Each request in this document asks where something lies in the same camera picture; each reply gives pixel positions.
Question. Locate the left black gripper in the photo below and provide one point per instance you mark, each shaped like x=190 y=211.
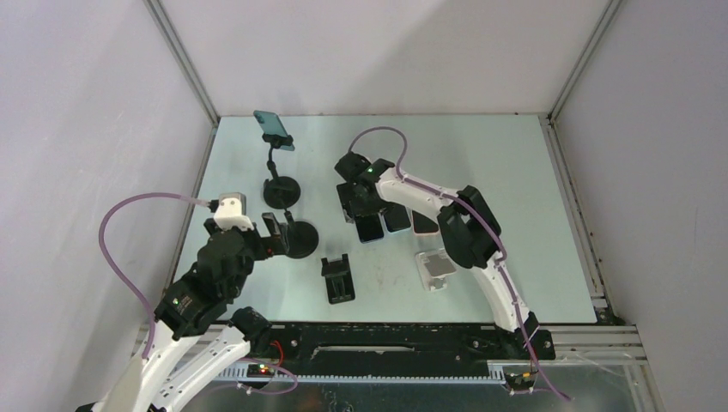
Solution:
x=269 y=246

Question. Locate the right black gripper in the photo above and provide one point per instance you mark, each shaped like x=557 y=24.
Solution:
x=348 y=193

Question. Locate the black round-base phone stand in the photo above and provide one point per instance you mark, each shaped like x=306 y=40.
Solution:
x=302 y=237

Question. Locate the light blue phone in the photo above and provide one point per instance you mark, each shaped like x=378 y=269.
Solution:
x=396 y=218

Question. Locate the pink phone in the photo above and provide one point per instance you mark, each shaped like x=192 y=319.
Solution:
x=423 y=225

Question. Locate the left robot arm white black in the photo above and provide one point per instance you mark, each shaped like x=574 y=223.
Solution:
x=159 y=380

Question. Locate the black gooseneck phone stand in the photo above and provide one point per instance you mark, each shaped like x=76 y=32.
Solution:
x=279 y=192

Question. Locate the black folding phone stand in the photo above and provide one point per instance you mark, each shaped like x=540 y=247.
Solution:
x=338 y=279

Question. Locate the teal phone on stand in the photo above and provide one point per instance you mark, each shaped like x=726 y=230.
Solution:
x=274 y=132

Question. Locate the white flat phone stand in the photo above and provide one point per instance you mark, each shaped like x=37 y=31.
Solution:
x=434 y=267

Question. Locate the left controller board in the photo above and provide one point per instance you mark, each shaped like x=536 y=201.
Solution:
x=260 y=372

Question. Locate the controller board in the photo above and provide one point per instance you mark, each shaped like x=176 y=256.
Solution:
x=260 y=372
x=523 y=382

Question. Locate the right controller board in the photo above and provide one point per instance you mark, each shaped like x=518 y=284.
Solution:
x=523 y=382

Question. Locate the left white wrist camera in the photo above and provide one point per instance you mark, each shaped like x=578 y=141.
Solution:
x=229 y=211

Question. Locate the grey slotted cable duct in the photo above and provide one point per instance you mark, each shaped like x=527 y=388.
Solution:
x=242 y=372

